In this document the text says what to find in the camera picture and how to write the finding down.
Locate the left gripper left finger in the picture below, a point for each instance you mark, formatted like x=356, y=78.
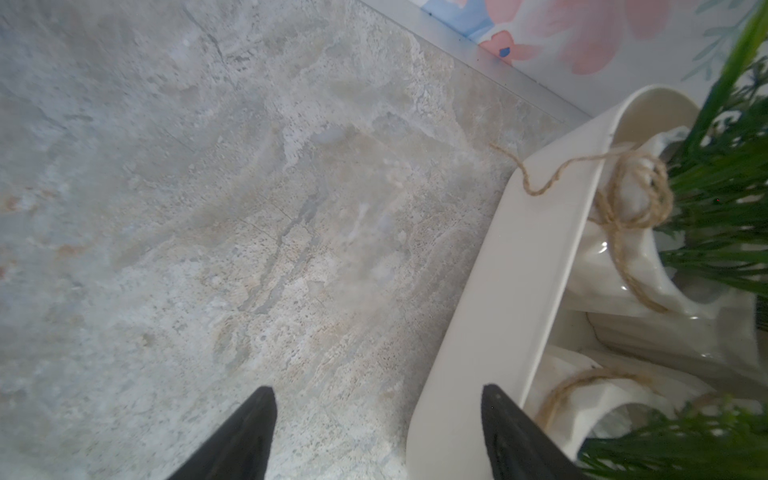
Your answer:
x=240, y=447

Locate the orange flowered potted gypsophila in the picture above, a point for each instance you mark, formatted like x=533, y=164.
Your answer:
x=622, y=418

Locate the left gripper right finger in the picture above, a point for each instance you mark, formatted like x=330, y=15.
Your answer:
x=516, y=447

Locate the pink flowered potted gypsophila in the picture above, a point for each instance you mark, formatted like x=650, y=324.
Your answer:
x=672, y=263

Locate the cream plastic storage box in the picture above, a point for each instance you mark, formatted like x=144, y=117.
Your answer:
x=504, y=317

